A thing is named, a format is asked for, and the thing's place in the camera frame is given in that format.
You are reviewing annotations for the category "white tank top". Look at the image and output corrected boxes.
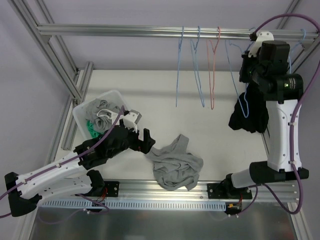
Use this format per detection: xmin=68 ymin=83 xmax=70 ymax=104
xmin=96 ymin=108 xmax=118 ymax=124

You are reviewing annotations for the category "green tank top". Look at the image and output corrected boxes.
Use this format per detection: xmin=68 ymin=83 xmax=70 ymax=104
xmin=86 ymin=120 xmax=102 ymax=138

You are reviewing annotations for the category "grey tank top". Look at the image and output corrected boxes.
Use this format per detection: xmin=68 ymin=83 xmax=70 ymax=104
xmin=145 ymin=134 xmax=204 ymax=191
xmin=85 ymin=98 xmax=121 ymax=133

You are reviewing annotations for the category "black tank top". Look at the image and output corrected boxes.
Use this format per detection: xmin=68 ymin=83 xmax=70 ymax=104
xmin=228 ymin=83 xmax=269 ymax=133

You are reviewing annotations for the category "blue hanger with black top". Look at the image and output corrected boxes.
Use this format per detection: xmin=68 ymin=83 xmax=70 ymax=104
xmin=224 ymin=39 xmax=256 ymax=119

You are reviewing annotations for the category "pink wire hanger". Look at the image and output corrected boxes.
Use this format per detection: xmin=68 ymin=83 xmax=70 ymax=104
xmin=206 ymin=26 xmax=221 ymax=110

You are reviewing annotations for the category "blue wire hanger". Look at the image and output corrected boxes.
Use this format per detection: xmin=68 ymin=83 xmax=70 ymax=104
xmin=189 ymin=26 xmax=205 ymax=108
xmin=175 ymin=26 xmax=185 ymax=107

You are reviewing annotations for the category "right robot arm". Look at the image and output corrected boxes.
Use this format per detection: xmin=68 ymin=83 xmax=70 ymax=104
xmin=222 ymin=40 xmax=310 ymax=199

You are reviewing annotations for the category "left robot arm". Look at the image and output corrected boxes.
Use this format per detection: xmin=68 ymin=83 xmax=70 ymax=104
xmin=4 ymin=125 xmax=156 ymax=217

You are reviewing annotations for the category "white plastic basket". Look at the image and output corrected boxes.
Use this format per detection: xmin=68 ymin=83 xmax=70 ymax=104
xmin=72 ymin=90 xmax=131 ymax=140

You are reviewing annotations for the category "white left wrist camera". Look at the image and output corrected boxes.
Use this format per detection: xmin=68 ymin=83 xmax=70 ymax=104
xmin=122 ymin=110 xmax=142 ymax=133

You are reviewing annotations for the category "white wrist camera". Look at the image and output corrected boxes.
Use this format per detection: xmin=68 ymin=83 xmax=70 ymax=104
xmin=122 ymin=110 xmax=142 ymax=133
xmin=248 ymin=31 xmax=274 ymax=58

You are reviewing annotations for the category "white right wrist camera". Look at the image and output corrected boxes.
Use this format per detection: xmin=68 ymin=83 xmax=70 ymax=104
xmin=248 ymin=31 xmax=274 ymax=58

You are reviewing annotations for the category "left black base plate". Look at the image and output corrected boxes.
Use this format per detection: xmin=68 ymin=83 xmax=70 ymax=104
xmin=102 ymin=180 xmax=120 ymax=198

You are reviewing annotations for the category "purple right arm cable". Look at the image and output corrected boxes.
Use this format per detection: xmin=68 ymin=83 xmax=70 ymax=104
xmin=254 ymin=13 xmax=320 ymax=215

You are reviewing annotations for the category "aluminium frame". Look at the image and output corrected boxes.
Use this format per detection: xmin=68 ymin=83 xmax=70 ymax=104
xmin=7 ymin=0 xmax=320 ymax=240

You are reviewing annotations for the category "white slotted cable duct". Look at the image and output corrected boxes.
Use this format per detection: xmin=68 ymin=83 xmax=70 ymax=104
xmin=42 ymin=198 xmax=227 ymax=212

